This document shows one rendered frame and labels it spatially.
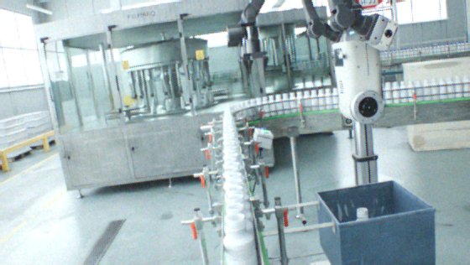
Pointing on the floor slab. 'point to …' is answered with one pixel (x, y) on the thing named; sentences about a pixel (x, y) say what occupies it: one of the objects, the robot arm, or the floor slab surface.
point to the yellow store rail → (23, 146)
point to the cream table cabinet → (427, 137)
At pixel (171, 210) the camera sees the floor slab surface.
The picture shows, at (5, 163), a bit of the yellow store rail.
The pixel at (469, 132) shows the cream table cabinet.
